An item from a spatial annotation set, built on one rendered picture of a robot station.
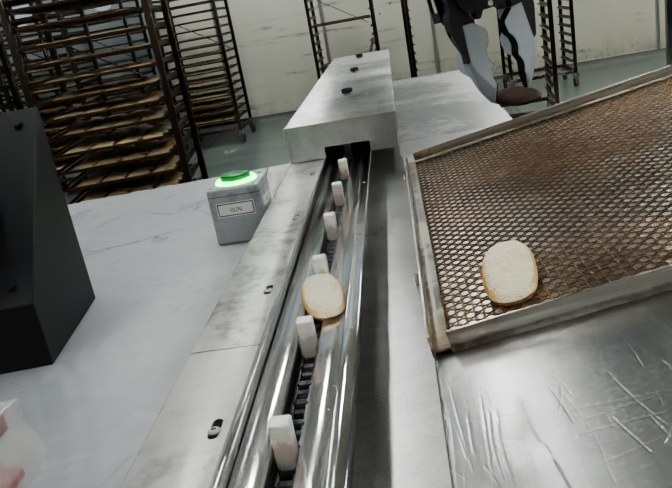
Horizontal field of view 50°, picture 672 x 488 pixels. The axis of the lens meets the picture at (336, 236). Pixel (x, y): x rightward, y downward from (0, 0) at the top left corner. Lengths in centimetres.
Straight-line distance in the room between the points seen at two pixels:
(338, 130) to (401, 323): 56
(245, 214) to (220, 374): 44
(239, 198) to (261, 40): 688
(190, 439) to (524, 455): 21
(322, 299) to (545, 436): 31
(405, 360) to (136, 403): 22
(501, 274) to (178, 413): 23
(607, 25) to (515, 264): 754
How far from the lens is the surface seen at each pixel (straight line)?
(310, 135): 116
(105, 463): 56
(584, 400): 37
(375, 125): 115
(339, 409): 46
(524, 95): 80
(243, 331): 59
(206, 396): 51
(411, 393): 54
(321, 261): 69
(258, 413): 49
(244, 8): 781
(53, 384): 70
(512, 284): 48
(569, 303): 44
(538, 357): 42
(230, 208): 94
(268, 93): 784
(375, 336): 63
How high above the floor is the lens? 110
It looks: 18 degrees down
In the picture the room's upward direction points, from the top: 11 degrees counter-clockwise
